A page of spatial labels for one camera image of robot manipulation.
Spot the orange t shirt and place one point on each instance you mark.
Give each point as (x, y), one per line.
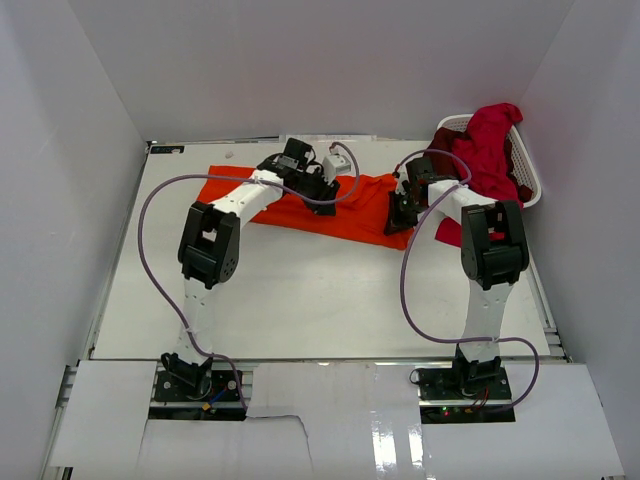
(361, 217)

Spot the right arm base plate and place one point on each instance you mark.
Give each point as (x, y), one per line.
(442, 402)

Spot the white perforated laundry basket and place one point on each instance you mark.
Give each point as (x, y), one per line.
(524, 170)

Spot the printed paper sheet at wall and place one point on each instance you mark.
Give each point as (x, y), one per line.
(328, 138)

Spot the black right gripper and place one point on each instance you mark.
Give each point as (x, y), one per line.
(395, 222)

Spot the pink magenta t shirt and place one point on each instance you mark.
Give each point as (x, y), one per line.
(498, 118)

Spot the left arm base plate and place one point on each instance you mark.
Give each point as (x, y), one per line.
(216, 399)

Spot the maroon t shirt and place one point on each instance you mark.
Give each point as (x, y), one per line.
(488, 157)

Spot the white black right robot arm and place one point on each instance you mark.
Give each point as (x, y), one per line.
(493, 253)

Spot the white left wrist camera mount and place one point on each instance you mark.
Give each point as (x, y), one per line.
(334, 165)

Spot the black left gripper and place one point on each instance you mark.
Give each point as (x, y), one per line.
(326, 192)

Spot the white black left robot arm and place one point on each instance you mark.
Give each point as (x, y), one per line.
(210, 244)

